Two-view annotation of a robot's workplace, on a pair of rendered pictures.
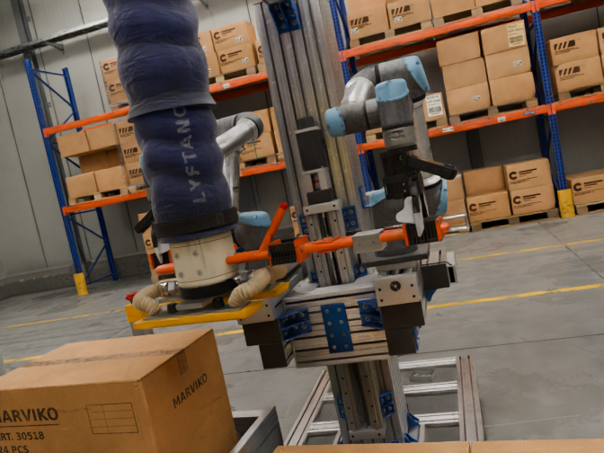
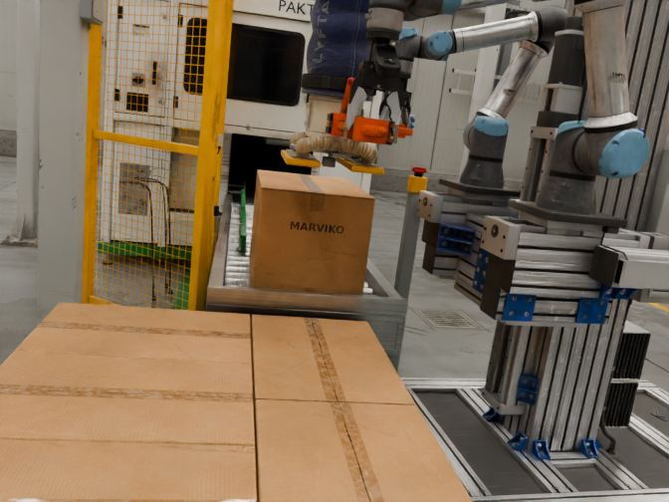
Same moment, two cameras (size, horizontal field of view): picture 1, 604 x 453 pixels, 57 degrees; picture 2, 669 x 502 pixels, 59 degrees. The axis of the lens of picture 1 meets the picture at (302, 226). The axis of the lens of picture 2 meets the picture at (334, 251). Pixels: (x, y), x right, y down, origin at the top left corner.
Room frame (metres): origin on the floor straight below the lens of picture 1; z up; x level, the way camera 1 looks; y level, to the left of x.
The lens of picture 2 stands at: (0.60, -1.39, 1.20)
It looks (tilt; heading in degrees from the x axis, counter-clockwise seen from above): 12 degrees down; 60
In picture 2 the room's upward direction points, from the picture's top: 7 degrees clockwise
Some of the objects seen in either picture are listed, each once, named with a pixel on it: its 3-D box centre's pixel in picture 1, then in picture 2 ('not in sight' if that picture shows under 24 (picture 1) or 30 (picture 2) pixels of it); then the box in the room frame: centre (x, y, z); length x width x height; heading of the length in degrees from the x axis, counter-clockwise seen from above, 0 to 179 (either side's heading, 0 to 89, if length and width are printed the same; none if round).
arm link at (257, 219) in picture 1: (254, 229); (489, 136); (2.07, 0.18, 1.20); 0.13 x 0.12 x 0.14; 60
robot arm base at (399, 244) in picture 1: (394, 238); (568, 190); (1.93, -0.31, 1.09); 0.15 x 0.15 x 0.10
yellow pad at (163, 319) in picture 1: (196, 309); (299, 152); (1.43, 0.31, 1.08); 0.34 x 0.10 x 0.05; 69
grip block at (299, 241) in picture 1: (288, 250); (345, 125); (1.43, 0.05, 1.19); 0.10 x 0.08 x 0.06; 159
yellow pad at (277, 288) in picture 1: (229, 290); (358, 159); (1.61, 0.25, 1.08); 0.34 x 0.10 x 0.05; 69
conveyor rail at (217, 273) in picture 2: not in sight; (223, 242); (1.64, 1.56, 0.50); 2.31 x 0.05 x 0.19; 70
